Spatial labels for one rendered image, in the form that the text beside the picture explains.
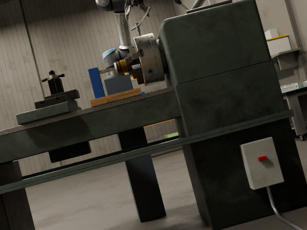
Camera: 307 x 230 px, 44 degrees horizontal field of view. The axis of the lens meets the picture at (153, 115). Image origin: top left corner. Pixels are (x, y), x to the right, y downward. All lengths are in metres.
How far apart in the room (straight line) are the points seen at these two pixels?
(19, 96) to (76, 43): 2.34
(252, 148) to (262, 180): 0.19
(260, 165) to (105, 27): 10.45
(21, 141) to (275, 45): 4.82
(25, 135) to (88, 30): 10.08
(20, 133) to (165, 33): 1.02
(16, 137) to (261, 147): 1.39
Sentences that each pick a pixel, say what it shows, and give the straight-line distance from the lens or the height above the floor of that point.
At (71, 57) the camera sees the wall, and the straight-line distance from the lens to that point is 12.09.
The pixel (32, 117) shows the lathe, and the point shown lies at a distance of 2.25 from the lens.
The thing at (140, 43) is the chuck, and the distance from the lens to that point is 2.33.
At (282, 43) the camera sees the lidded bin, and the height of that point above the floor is 1.43.
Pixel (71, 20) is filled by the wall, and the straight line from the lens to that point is 12.39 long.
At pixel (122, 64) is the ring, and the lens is 2.40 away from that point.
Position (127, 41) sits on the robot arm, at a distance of 2.98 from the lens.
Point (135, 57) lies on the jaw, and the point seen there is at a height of 1.09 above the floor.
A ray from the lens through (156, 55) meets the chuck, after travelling 2.29.
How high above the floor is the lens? 0.66
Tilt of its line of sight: 2 degrees up
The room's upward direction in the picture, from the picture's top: 15 degrees counter-clockwise
